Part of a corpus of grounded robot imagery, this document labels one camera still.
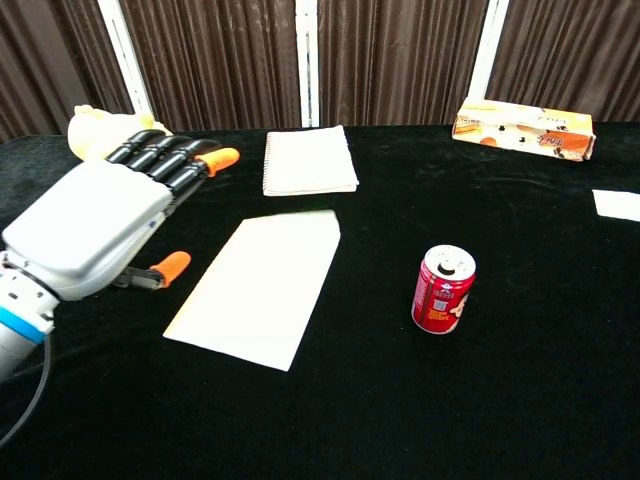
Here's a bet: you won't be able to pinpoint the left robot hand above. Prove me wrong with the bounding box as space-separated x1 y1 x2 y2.
0 128 241 302

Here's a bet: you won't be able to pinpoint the large white book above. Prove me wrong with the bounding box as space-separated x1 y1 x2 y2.
162 209 342 373

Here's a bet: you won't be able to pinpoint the yellow plush pig toy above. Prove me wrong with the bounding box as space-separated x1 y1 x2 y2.
67 104 174 162

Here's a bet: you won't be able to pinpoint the brown pleated curtain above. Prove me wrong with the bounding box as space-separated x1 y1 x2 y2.
0 0 640 144

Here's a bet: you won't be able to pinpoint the spiral bound notepad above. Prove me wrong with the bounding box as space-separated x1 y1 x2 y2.
262 124 360 197

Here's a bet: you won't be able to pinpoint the red soda can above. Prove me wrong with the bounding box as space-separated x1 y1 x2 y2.
411 244 477 335

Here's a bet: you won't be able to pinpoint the black velvet tablecloth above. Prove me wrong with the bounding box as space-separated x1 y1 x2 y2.
0 121 640 480

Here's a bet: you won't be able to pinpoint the orange snack box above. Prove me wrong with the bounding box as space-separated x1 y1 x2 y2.
451 96 597 162

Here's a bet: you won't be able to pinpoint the white paper sheet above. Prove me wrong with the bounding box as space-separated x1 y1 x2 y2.
592 188 640 223

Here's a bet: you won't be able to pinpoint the white frame post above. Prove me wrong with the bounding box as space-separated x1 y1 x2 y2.
295 0 321 128
467 0 511 100
96 0 153 115

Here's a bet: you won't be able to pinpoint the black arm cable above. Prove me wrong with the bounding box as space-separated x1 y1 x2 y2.
0 333 53 448

